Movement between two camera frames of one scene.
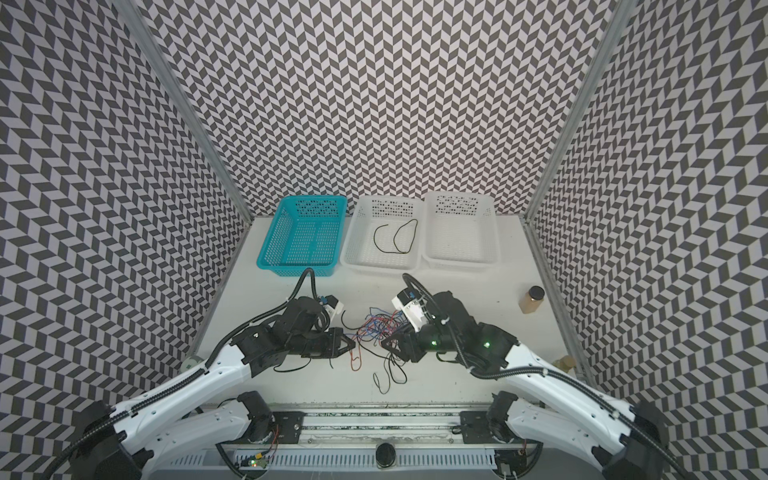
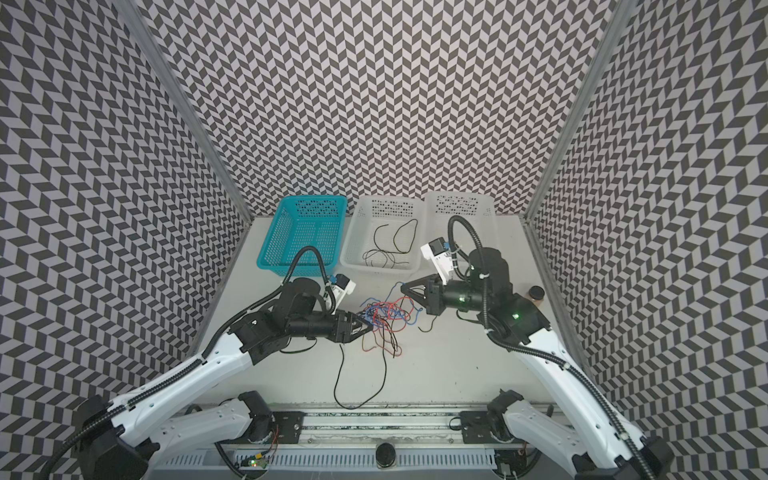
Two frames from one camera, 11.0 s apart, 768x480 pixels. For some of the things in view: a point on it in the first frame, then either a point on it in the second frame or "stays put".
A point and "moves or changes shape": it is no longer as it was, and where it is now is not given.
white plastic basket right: [460, 231] stays put
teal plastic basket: [306, 232] stays put
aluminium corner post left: [134, 20] stays put
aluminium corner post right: [623, 13] stays put
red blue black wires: [372, 329] moves or changes shape
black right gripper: [405, 344] to [435, 296]
